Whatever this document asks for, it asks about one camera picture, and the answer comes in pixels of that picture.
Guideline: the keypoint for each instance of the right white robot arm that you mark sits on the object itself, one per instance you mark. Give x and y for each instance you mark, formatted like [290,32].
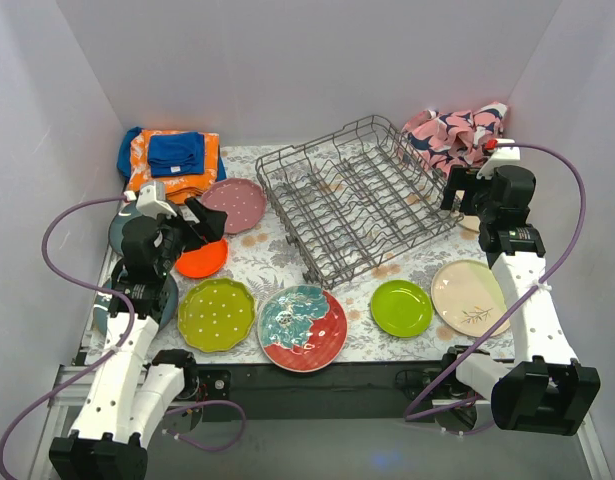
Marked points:
[547,390]

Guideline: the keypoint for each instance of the orange patterned cloth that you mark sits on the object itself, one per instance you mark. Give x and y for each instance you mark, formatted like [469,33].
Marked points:
[178,187]

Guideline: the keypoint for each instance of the pink and green branch plate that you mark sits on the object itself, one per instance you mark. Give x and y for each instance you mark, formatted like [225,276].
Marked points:
[467,297]

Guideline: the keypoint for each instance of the teal cloth under orange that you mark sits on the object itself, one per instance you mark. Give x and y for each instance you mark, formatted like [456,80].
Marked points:
[123,163]

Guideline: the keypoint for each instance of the pink navy floral cloth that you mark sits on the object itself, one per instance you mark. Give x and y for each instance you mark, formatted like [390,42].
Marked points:
[442,140]

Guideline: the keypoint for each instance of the dark teal plate lower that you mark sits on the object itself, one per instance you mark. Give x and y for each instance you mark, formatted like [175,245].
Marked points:
[155,299]

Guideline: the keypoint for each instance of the orange plate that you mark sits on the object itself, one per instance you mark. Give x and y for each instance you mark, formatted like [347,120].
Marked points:
[204,262]

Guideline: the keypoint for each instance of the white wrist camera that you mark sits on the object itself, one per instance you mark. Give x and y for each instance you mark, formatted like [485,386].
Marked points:
[151,197]
[498,153]

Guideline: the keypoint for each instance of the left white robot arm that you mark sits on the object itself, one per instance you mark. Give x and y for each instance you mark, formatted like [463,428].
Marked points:
[110,436]

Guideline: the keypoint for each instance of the blue folded towel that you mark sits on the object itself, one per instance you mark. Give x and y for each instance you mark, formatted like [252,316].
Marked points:
[176,154]

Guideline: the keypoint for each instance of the floral table mat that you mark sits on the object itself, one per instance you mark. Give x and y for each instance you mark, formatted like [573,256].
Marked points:
[265,263]

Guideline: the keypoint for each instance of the green polka dot scalloped plate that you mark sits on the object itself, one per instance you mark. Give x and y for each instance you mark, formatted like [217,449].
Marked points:
[216,315]

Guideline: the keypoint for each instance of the red and teal floral plate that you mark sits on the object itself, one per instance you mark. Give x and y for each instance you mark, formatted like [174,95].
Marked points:
[302,329]

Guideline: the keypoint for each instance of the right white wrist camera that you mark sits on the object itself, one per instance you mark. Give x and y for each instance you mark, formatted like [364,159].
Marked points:
[498,153]

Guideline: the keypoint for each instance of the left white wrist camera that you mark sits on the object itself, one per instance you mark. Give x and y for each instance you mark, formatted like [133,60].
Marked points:
[151,197]

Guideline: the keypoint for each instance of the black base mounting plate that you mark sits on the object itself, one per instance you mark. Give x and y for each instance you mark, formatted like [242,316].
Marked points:
[350,390]

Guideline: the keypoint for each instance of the cream green plate at back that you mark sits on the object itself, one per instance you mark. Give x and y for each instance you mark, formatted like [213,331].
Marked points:
[470,223]

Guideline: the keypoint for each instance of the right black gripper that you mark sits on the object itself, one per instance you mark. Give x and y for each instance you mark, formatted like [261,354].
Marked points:
[464,187]

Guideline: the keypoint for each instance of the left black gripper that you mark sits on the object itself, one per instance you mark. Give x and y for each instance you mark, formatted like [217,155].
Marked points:
[188,226]

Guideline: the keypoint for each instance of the lime green plate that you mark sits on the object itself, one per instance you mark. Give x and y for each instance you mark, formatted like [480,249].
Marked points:
[401,308]

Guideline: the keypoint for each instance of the dark teal plate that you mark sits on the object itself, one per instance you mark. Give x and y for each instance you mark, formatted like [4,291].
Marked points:
[115,231]
[155,299]

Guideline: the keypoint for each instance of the grey wire dish rack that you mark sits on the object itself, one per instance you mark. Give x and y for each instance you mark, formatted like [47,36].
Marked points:
[353,199]

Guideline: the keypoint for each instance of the dark teal plate upper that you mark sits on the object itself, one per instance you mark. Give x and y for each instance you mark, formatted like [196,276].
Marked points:
[115,231]

